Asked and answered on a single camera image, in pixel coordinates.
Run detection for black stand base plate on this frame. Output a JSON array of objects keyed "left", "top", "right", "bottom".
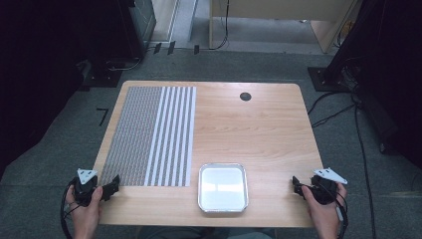
[{"left": 307, "top": 66, "right": 353, "bottom": 93}]

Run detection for grey floor cable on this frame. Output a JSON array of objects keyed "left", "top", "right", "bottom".
[{"left": 105, "top": 56, "right": 143, "bottom": 73}]

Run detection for person's left hand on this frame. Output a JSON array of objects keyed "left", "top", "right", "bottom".
[{"left": 65, "top": 184, "right": 105, "bottom": 234}]

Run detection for black curtain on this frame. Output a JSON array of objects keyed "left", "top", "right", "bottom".
[
  {"left": 0, "top": 0, "right": 101, "bottom": 182},
  {"left": 326, "top": 0, "right": 422, "bottom": 170}
]

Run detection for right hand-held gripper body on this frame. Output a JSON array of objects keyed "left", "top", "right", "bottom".
[{"left": 310, "top": 166, "right": 348, "bottom": 206}]

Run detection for black hanging cable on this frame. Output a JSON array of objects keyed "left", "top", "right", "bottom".
[{"left": 198, "top": 0, "right": 231, "bottom": 52}]

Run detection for forked black floor cable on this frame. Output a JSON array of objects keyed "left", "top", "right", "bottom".
[{"left": 307, "top": 90, "right": 356, "bottom": 128}]

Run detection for long black floor cable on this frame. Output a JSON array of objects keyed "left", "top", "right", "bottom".
[{"left": 351, "top": 93, "right": 377, "bottom": 239}]

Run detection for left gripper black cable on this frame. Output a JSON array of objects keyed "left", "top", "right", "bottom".
[{"left": 59, "top": 178, "right": 83, "bottom": 239}]

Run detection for rectangular aluminium foil tray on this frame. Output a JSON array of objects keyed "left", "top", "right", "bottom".
[{"left": 197, "top": 162, "right": 250, "bottom": 214}]

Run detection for grey white striped placemat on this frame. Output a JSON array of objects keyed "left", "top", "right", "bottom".
[{"left": 99, "top": 86, "right": 198, "bottom": 188}]

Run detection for dark equipment cabinet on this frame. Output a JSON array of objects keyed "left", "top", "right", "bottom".
[{"left": 81, "top": 0, "right": 157, "bottom": 89}]

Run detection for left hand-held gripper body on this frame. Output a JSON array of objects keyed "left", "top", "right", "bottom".
[{"left": 72, "top": 167, "right": 100, "bottom": 208}]

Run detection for person's right hand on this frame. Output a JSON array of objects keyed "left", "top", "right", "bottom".
[{"left": 301, "top": 182, "right": 348, "bottom": 233}]

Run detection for light wooden desk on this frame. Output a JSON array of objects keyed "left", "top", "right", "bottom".
[{"left": 208, "top": 0, "right": 362, "bottom": 55}]

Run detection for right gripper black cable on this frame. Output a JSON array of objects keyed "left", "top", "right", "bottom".
[{"left": 315, "top": 175, "right": 350, "bottom": 239}]

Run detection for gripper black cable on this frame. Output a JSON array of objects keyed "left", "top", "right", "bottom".
[
  {"left": 315, "top": 175, "right": 350, "bottom": 239},
  {"left": 59, "top": 178, "right": 83, "bottom": 239}
]

